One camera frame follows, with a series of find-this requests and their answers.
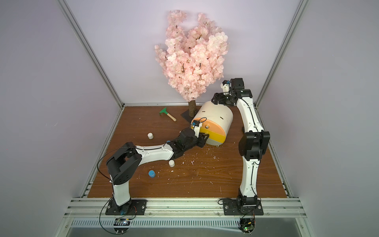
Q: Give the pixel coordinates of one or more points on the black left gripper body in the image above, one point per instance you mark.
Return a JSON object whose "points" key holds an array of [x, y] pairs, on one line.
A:
{"points": [[199, 141]]}

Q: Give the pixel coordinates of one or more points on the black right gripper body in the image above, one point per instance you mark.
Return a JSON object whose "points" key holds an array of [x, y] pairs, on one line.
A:
{"points": [[220, 98]]}

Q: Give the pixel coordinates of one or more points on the orange top drawer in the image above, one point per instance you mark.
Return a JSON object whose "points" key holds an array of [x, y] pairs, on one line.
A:
{"points": [[212, 128]]}

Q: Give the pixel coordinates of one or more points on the cream cylindrical drawer cabinet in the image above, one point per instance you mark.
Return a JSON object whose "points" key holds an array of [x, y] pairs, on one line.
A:
{"points": [[219, 114]]}

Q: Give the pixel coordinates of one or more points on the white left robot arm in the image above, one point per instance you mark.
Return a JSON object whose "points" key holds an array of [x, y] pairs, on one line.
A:
{"points": [[123, 164]]}

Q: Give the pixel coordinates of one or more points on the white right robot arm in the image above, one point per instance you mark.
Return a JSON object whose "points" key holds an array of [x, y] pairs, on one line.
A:
{"points": [[251, 147]]}

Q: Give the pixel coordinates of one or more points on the green toy hammer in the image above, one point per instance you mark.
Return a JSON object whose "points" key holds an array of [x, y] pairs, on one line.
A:
{"points": [[164, 111]]}

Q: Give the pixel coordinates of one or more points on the pink cherry blossom tree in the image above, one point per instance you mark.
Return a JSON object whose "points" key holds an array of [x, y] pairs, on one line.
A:
{"points": [[193, 59]]}

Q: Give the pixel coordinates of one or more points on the right circuit board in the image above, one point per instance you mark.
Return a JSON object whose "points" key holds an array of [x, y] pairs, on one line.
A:
{"points": [[247, 225]]}

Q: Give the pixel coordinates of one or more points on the circuit board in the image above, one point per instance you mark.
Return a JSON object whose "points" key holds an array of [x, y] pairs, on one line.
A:
{"points": [[247, 225], [121, 226]]}

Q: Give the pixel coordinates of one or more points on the left circuit board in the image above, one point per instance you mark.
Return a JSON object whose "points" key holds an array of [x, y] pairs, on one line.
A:
{"points": [[121, 226]]}

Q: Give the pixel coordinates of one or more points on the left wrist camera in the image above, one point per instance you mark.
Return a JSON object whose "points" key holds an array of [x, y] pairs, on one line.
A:
{"points": [[196, 125]]}

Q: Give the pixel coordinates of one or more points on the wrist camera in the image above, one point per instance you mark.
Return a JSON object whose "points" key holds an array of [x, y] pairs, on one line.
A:
{"points": [[196, 125], [232, 85]]}

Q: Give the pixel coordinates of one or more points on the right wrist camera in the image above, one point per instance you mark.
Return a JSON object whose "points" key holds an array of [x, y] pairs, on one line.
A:
{"points": [[232, 85]]}

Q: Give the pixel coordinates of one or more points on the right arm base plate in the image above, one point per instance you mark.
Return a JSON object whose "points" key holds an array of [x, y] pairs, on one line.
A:
{"points": [[233, 207]]}

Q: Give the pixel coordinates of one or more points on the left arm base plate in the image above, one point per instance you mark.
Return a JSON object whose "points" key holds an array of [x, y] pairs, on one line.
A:
{"points": [[131, 207]]}

